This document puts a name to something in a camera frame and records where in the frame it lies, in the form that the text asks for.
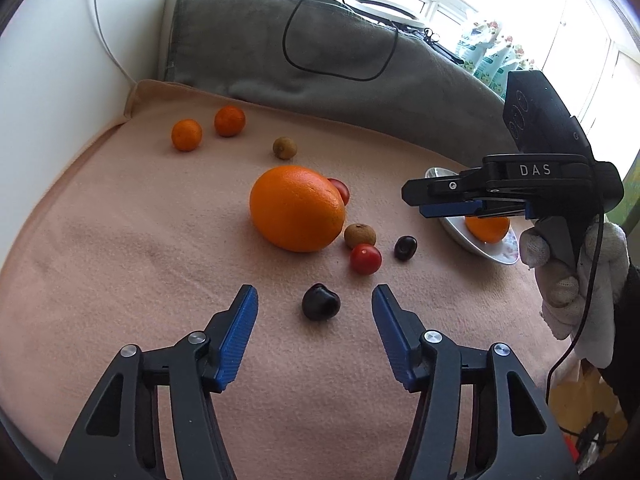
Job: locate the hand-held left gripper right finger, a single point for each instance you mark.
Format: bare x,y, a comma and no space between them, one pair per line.
392,330

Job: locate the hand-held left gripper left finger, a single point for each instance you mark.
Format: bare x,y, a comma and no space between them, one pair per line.
240,330

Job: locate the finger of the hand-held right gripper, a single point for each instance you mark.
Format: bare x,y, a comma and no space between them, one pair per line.
440,187
450,208

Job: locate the white floral plate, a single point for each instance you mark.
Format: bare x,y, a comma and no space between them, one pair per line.
465,241

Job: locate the rough-skinned orange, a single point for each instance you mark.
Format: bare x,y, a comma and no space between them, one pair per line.
487,229

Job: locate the red cherry tomato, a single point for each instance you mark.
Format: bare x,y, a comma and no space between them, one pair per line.
365,259
342,190

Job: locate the dark cherry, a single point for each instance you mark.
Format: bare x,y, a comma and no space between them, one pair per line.
320,301

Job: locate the small brown longan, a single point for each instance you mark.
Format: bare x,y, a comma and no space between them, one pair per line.
284,147
359,235

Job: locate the large smooth orange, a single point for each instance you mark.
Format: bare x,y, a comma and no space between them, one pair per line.
297,208

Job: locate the small tangerine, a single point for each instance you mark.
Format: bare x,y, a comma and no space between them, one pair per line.
229,121
186,135

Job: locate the person's right hand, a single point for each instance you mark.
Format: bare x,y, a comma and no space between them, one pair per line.
560,290

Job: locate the small dark grape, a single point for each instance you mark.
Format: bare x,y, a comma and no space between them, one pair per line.
405,247

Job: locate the green floral tissue pack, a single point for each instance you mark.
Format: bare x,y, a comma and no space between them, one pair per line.
517,67
495,60
472,40

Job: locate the black scissors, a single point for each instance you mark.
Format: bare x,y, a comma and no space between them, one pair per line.
432,36

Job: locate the round white disc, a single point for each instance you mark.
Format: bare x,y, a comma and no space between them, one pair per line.
390,7

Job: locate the grey cushion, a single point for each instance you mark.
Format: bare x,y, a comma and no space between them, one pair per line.
240,35

